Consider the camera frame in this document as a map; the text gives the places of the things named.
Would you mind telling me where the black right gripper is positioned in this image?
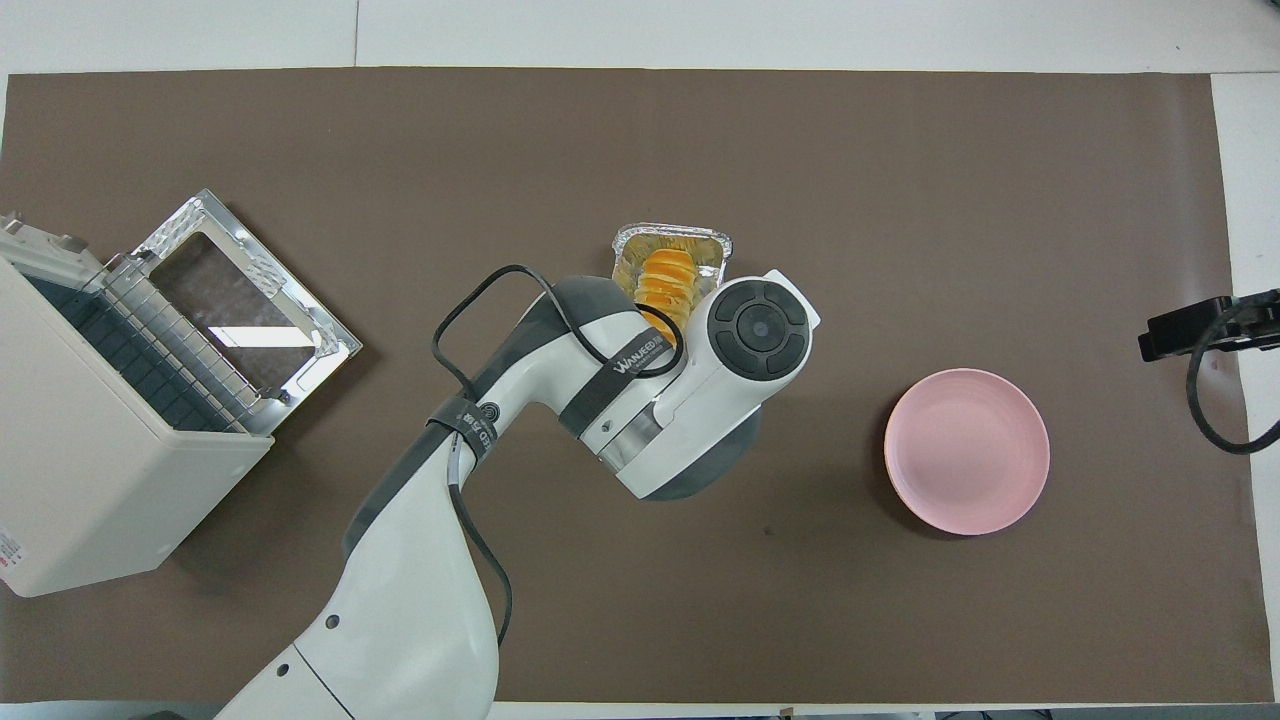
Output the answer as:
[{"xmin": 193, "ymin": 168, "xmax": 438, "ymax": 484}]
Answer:
[{"xmin": 1138, "ymin": 289, "xmax": 1280, "ymax": 363}]

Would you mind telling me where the golden ridged bread loaf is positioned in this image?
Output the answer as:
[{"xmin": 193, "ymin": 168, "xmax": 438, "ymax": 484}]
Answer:
[{"xmin": 635, "ymin": 248, "xmax": 701, "ymax": 343}]

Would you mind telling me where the aluminium foil tray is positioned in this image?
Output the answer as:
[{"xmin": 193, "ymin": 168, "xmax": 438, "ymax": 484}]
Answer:
[{"xmin": 612, "ymin": 223, "xmax": 734, "ymax": 323}]

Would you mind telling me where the glass oven door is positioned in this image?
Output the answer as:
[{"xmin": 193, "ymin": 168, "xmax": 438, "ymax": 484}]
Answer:
[{"xmin": 130, "ymin": 188, "xmax": 363, "ymax": 436}]

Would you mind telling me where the cream toaster oven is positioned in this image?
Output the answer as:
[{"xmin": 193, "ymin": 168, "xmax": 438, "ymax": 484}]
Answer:
[{"xmin": 0, "ymin": 212, "xmax": 276, "ymax": 599}]

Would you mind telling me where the pink round plate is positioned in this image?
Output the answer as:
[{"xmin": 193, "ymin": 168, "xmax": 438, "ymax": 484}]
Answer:
[{"xmin": 884, "ymin": 368, "xmax": 1051, "ymax": 536}]

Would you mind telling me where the brown table mat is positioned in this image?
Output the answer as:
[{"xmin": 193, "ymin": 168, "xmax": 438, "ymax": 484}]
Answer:
[{"xmin": 0, "ymin": 68, "xmax": 1276, "ymax": 706}]

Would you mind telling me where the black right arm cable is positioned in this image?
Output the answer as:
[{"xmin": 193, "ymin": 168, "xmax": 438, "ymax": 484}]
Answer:
[{"xmin": 1186, "ymin": 298, "xmax": 1280, "ymax": 456}]

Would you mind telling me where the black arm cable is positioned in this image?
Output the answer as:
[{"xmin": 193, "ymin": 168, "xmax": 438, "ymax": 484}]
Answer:
[
  {"xmin": 431, "ymin": 264, "xmax": 687, "ymax": 651},
  {"xmin": 1186, "ymin": 298, "xmax": 1280, "ymax": 456}
]

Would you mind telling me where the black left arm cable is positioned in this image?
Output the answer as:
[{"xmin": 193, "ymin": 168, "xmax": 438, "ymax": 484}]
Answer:
[{"xmin": 431, "ymin": 264, "xmax": 687, "ymax": 651}]

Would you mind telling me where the metal oven wire rack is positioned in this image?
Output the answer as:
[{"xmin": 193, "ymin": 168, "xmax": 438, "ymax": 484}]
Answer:
[{"xmin": 20, "ymin": 255, "xmax": 263, "ymax": 433}]

